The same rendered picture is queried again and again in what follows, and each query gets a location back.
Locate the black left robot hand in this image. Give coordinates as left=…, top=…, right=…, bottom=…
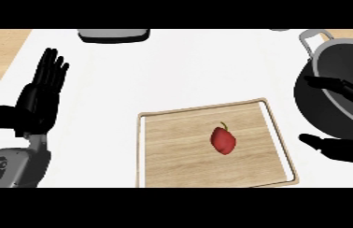
left=0, top=47, right=72, bottom=138

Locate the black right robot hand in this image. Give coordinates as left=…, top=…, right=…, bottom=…
left=298, top=75, right=353, bottom=164

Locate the dark grey pot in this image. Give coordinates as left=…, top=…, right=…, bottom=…
left=292, top=29, right=353, bottom=141

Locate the red bell pepper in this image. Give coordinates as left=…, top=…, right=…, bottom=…
left=208, top=121, right=239, bottom=156

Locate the pale wooden tray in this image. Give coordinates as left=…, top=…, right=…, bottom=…
left=134, top=97, right=301, bottom=189

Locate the grey and black appliance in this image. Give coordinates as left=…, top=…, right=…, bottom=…
left=75, top=28, right=152, bottom=45

